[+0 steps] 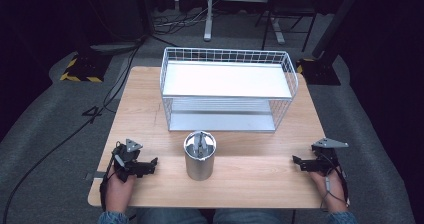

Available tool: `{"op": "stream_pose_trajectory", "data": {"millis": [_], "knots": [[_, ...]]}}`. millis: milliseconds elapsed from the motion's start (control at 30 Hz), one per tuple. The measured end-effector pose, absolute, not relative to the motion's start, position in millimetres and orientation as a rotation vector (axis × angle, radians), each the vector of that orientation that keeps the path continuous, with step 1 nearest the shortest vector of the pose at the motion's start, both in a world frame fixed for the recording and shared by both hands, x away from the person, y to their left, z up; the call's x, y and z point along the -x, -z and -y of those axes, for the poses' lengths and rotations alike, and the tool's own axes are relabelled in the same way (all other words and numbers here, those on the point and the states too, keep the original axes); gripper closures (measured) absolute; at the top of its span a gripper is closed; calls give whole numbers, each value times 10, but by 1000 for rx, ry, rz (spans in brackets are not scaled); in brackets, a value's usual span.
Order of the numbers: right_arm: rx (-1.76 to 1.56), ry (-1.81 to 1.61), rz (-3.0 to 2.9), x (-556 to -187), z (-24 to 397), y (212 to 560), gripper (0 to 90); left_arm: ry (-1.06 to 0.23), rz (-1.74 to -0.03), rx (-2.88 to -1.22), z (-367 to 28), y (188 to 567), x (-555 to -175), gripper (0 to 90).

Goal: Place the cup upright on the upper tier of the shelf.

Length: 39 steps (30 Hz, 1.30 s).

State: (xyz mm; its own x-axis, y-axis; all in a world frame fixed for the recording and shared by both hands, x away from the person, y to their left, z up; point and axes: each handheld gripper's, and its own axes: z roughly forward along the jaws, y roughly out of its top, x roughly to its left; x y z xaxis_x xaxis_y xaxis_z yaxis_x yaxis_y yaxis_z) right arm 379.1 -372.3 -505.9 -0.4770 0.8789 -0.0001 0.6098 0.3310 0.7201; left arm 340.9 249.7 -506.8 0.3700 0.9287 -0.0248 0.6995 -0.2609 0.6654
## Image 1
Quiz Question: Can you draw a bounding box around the white wire shelf rack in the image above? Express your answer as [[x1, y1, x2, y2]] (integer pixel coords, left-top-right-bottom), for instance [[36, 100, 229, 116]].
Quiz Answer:
[[159, 47, 300, 133]]

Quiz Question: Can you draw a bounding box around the dark slanted pole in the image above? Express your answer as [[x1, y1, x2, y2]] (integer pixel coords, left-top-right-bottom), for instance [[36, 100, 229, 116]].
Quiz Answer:
[[311, 0, 366, 60]]

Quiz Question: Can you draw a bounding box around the silver metal cup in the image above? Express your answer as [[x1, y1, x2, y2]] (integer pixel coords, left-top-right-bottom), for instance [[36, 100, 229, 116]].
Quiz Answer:
[[183, 130, 218, 182]]

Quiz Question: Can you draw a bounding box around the white desk frame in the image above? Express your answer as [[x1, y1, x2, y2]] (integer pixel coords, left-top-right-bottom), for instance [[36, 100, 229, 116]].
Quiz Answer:
[[203, 0, 286, 46]]

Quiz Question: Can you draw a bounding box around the bundle of floor cables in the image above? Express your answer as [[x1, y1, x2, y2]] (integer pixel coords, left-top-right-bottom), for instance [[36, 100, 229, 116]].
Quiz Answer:
[[151, 3, 211, 37]]

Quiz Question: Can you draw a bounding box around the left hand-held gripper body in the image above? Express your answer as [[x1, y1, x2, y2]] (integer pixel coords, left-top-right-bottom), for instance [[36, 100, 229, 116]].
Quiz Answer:
[[111, 138, 145, 184]]

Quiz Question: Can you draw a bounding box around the black stand base striped tape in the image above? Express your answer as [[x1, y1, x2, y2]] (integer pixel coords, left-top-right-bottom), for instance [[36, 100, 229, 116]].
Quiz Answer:
[[59, 52, 113, 84], [295, 57, 342, 86]]

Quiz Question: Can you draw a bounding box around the person's left hand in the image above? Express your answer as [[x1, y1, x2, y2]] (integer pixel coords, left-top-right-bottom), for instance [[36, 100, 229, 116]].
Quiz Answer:
[[103, 170, 138, 215]]

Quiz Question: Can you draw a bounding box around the black chair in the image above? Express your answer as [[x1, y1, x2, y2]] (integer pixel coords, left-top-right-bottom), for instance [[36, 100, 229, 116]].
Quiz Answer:
[[254, 0, 326, 53]]

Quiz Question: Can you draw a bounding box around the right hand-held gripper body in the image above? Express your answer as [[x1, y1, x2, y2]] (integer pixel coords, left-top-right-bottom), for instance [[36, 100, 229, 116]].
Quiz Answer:
[[311, 137, 350, 174]]

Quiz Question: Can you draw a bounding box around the long black floor cable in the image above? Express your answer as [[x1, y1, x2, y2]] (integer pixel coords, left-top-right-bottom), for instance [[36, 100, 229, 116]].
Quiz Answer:
[[1, 38, 148, 224]]

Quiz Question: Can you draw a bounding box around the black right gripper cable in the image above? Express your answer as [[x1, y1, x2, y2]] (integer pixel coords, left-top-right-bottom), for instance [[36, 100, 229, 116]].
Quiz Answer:
[[319, 153, 350, 210]]

